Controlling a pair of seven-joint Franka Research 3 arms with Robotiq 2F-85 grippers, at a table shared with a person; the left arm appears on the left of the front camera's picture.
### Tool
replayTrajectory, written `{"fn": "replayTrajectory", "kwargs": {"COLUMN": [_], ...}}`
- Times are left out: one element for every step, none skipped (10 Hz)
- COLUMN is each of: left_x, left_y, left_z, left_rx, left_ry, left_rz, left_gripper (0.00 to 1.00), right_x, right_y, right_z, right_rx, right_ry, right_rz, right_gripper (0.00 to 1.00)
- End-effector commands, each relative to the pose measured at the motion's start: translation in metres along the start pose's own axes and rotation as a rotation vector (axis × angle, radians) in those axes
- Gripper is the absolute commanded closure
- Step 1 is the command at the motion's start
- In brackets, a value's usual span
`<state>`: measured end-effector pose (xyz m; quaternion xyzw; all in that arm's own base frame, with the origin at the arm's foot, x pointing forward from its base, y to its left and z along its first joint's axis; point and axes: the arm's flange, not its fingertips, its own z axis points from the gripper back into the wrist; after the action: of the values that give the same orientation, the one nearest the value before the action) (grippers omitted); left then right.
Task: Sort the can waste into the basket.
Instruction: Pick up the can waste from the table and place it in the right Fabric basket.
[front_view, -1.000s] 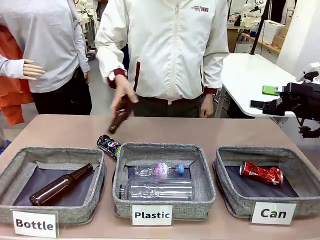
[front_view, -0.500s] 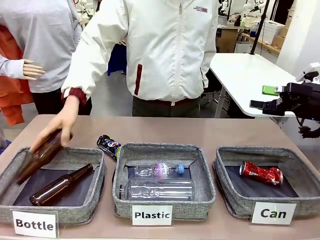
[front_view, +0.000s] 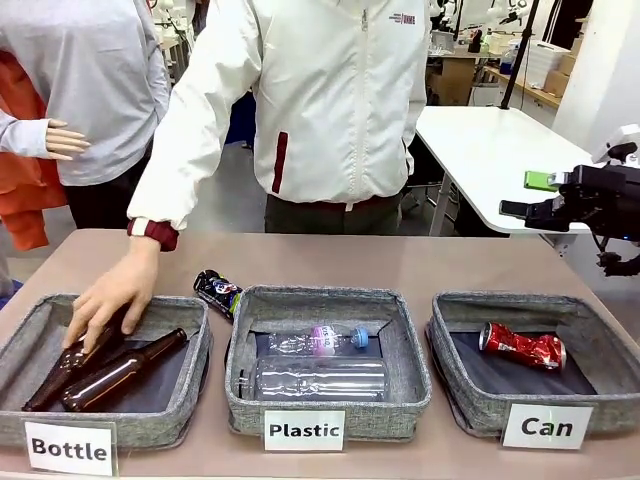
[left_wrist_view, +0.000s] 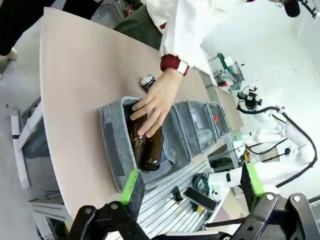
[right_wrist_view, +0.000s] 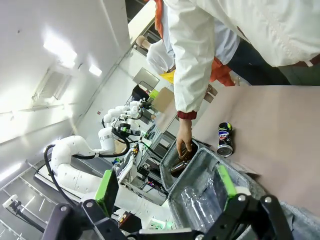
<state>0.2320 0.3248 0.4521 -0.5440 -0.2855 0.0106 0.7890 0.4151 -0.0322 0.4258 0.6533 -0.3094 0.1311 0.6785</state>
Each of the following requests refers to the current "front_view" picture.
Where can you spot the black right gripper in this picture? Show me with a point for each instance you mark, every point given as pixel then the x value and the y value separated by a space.
pixel 600 192

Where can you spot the crushed red can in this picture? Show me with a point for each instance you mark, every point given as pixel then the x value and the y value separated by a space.
pixel 525 345

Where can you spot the blue capped clear plastic bottle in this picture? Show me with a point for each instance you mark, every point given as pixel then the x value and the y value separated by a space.
pixel 305 340

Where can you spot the large clear plastic bottle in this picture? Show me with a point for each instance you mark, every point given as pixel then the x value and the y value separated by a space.
pixel 310 377

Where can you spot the brown glass beer bottle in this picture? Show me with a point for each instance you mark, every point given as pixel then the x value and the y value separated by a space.
pixel 115 375
pixel 55 370

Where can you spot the person's right forearm white sleeve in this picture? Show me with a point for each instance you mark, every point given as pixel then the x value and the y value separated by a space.
pixel 170 185

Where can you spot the grey sleeved forearm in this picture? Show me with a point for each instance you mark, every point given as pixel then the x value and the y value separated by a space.
pixel 22 135

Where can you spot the grey fabric basket labelled Can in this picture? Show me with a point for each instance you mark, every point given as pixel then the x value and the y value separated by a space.
pixel 480 405

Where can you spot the white Can label sign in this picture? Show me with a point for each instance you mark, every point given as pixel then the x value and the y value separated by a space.
pixel 547 426

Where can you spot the grey fabric basket labelled Plastic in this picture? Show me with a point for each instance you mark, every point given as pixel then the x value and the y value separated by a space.
pixel 325 417

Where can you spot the grey fabric basket labelled Bottle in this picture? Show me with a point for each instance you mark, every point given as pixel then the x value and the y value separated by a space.
pixel 192 350

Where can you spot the person's right hand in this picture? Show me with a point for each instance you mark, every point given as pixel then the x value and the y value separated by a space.
pixel 125 285

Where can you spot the pale hand on hip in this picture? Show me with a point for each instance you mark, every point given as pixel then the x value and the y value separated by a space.
pixel 67 140

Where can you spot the white side table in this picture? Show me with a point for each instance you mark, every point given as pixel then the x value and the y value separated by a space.
pixel 490 150

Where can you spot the wooden workbench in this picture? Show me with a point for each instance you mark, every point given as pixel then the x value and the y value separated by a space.
pixel 530 89

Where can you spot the brown cardboard box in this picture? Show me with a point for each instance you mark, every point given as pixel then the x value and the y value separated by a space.
pixel 562 75

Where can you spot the white stacked boxes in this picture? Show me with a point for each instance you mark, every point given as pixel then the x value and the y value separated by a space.
pixel 547 60

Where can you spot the black stand pole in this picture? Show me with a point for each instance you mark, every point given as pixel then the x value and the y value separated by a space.
pixel 517 60

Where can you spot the blue spray bottle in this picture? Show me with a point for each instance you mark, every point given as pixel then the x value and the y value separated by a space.
pixel 508 60

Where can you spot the person in white jacket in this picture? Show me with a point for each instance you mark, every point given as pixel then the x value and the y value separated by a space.
pixel 325 100

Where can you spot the white Plastic label sign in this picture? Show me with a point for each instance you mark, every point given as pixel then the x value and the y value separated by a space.
pixel 304 430

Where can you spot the dark snack wrapper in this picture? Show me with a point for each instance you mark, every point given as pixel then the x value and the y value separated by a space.
pixel 220 295

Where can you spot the figure in grey shirt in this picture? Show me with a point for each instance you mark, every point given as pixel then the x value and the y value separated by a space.
pixel 110 75

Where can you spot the orange garment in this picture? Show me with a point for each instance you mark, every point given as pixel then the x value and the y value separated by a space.
pixel 25 200

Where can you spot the white Bottle label sign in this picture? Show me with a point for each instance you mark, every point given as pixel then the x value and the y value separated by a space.
pixel 70 448

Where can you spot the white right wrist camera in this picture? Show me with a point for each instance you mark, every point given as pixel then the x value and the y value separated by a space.
pixel 620 137

